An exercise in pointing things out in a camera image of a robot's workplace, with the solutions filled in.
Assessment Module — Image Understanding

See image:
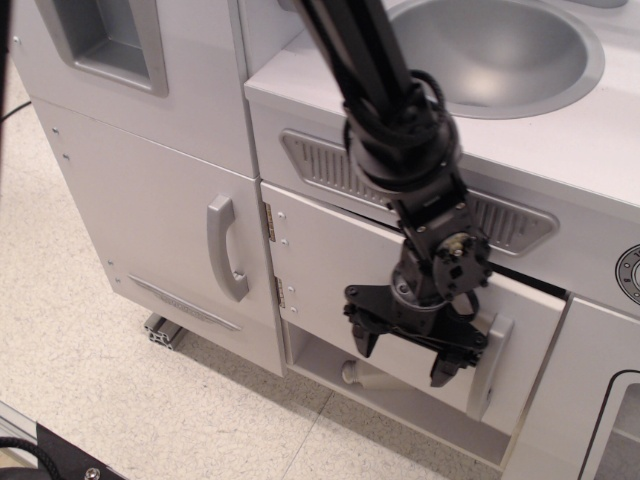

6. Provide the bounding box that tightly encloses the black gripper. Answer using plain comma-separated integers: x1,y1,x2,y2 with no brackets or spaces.
344,285,488,387

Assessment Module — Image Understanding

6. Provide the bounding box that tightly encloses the white cabinet door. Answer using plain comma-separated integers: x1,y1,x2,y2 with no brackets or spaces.
261,182,565,433

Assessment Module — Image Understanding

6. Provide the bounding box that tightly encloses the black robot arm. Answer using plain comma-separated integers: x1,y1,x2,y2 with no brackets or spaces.
295,1,492,387

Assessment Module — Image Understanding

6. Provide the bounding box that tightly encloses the white toy kitchen cabinet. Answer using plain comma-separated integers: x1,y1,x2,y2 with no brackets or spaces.
1,1,639,479

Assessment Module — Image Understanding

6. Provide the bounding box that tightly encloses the white plastic bottle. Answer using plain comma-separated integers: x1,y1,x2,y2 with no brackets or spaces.
341,360,405,390

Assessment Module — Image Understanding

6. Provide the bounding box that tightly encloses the lower metal door hinge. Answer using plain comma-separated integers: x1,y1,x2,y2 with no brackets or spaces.
275,277,287,309

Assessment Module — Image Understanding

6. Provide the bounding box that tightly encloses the metal door hinge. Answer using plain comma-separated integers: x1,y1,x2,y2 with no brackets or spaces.
263,202,276,242
275,277,287,309

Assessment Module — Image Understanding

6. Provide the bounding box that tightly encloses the silver vent grille panel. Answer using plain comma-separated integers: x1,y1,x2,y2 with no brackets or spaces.
279,129,559,256

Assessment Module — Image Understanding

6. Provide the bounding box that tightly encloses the silver round dial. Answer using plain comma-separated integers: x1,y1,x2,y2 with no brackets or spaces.
615,245,640,304

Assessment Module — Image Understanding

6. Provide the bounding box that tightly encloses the silver round sink basin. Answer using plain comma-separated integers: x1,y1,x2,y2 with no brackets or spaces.
388,0,605,120

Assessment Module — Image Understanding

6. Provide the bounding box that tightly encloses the black mounting plate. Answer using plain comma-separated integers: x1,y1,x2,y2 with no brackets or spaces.
36,423,125,480

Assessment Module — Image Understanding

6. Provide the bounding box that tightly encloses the silver fridge door handle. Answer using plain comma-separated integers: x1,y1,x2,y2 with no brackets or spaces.
206,195,249,303

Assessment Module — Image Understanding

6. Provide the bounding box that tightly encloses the aluminium extrusion rail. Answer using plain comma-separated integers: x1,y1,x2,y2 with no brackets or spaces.
144,313,187,350

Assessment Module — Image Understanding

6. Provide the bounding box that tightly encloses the black floor cable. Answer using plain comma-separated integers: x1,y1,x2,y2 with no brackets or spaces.
0,101,32,123

